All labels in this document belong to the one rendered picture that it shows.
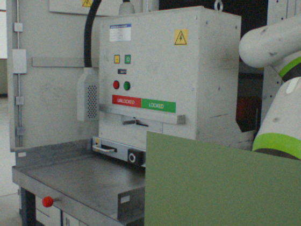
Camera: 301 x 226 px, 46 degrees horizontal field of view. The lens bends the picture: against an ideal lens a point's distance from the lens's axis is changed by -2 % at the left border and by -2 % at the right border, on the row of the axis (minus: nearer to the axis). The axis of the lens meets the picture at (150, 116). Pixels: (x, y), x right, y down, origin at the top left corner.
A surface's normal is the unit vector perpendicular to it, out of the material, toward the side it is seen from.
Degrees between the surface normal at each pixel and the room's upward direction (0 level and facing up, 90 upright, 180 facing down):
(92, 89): 90
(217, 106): 90
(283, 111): 45
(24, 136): 90
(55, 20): 90
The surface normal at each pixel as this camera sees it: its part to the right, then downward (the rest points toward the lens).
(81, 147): 0.71, 0.12
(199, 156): -0.68, 0.09
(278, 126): -0.53, -0.66
